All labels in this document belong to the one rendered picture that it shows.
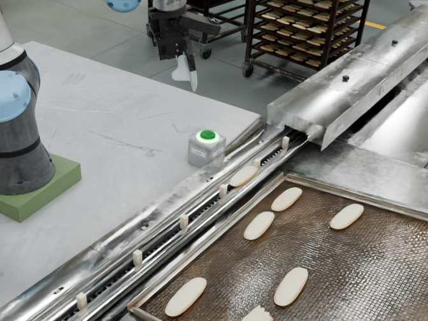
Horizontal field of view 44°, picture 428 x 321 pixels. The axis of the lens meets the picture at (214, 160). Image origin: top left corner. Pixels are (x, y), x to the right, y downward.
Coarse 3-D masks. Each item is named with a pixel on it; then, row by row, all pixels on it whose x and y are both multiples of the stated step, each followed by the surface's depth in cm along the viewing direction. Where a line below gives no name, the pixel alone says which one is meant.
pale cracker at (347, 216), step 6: (354, 204) 108; (342, 210) 107; (348, 210) 106; (354, 210) 106; (360, 210) 106; (336, 216) 105; (342, 216) 104; (348, 216) 104; (354, 216) 105; (336, 222) 103; (342, 222) 103; (348, 222) 103; (336, 228) 102; (342, 228) 102
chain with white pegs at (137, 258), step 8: (296, 136) 146; (288, 144) 141; (256, 160) 130; (264, 160) 135; (224, 192) 121; (216, 200) 121; (184, 216) 111; (184, 224) 111; (176, 232) 112; (152, 248) 107; (136, 256) 101; (144, 256) 105; (136, 264) 102; (112, 280) 99; (104, 288) 98; (80, 296) 92; (96, 296) 96; (80, 304) 92; (72, 312) 93; (64, 320) 91
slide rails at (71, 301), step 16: (272, 144) 140; (272, 160) 134; (208, 192) 121; (192, 208) 116; (208, 208) 117; (176, 224) 112; (192, 224) 112; (144, 240) 107; (176, 240) 108; (128, 256) 103; (112, 272) 100; (128, 272) 100; (80, 288) 96; (96, 288) 96; (112, 288) 96; (64, 304) 93; (96, 304) 93; (48, 320) 90
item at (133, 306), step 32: (352, 192) 112; (224, 224) 106; (288, 224) 106; (352, 224) 104; (416, 224) 102; (192, 256) 98; (256, 256) 97; (320, 256) 96; (352, 256) 95; (160, 288) 92; (224, 288) 91; (320, 288) 89; (352, 288) 88; (160, 320) 85
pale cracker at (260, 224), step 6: (258, 216) 107; (264, 216) 107; (270, 216) 107; (252, 222) 105; (258, 222) 105; (264, 222) 105; (270, 222) 105; (246, 228) 104; (252, 228) 103; (258, 228) 103; (264, 228) 104; (246, 234) 102; (252, 234) 102; (258, 234) 102
